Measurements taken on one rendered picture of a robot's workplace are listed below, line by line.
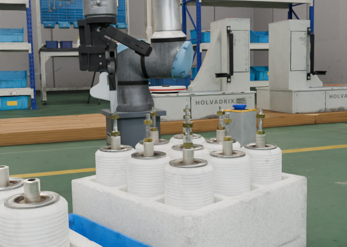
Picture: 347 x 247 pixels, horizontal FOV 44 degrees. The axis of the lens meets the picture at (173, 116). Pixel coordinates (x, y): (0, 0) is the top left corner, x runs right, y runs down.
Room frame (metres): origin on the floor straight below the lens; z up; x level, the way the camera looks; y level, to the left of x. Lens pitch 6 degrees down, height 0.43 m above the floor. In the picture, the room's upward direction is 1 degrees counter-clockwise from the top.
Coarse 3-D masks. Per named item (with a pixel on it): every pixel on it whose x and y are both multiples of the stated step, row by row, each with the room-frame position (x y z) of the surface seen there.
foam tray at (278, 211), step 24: (72, 192) 0.99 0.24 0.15; (96, 192) 0.92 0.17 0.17; (120, 192) 0.88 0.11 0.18; (264, 192) 0.86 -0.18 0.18; (288, 192) 0.92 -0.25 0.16; (96, 216) 0.92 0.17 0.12; (120, 216) 0.85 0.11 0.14; (144, 216) 0.80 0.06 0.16; (168, 216) 0.75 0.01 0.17; (192, 216) 0.72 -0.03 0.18; (216, 216) 0.76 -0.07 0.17; (240, 216) 0.81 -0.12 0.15; (264, 216) 0.86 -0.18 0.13; (288, 216) 0.92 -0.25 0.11; (144, 240) 0.80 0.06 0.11; (168, 240) 0.75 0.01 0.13; (192, 240) 0.71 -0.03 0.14; (216, 240) 0.76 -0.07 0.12; (240, 240) 0.81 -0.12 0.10; (264, 240) 0.86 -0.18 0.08; (288, 240) 0.92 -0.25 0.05
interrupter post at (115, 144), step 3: (111, 138) 0.98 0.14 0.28; (114, 138) 0.98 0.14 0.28; (117, 138) 0.98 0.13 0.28; (111, 141) 0.99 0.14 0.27; (114, 141) 0.98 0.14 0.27; (117, 141) 0.98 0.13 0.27; (111, 144) 0.99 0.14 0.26; (114, 144) 0.98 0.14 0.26; (117, 144) 0.98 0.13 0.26; (120, 144) 0.99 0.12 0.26; (111, 147) 0.99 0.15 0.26; (114, 147) 0.98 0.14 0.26; (117, 147) 0.98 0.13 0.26; (120, 147) 0.99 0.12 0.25
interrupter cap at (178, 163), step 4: (172, 160) 0.83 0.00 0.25; (176, 160) 0.84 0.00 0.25; (180, 160) 0.84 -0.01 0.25; (196, 160) 0.84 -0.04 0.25; (200, 160) 0.83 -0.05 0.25; (204, 160) 0.83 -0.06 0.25; (172, 164) 0.80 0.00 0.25; (176, 164) 0.80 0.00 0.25; (180, 164) 0.80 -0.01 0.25; (196, 164) 0.80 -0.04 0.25; (200, 164) 0.79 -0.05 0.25; (204, 164) 0.80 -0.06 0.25
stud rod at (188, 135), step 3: (186, 117) 0.82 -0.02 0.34; (189, 117) 0.82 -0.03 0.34; (186, 120) 0.82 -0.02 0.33; (189, 120) 0.82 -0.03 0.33; (186, 129) 0.82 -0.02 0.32; (189, 129) 0.82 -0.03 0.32; (186, 132) 0.82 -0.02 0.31; (189, 132) 0.82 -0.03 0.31; (186, 135) 0.82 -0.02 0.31; (189, 135) 0.82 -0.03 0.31; (186, 138) 0.82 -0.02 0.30; (189, 138) 0.82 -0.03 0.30; (186, 141) 0.82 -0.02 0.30; (189, 141) 0.82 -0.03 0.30
